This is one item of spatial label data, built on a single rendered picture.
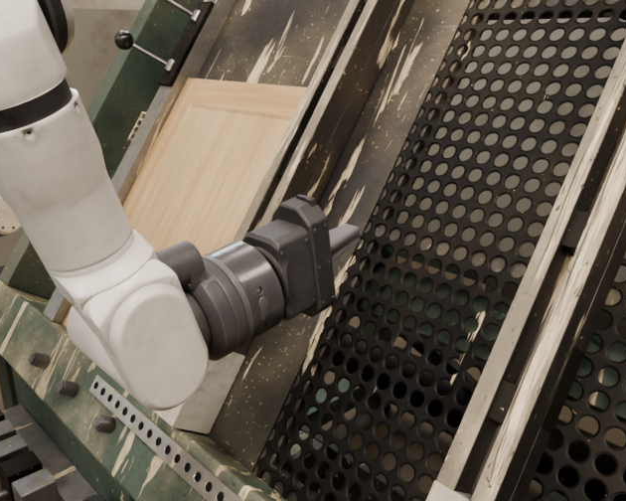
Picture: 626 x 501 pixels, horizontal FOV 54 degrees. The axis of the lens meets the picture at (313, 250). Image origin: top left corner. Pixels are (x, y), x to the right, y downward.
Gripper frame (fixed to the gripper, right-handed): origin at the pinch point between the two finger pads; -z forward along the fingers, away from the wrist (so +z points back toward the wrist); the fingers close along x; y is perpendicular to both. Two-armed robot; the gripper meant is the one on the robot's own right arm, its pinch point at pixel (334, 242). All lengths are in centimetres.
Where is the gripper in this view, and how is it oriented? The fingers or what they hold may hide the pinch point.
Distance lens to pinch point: 63.5
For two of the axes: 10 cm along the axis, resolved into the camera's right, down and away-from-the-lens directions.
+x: -1.1, -9.0, -4.2
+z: -7.1, 3.7, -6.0
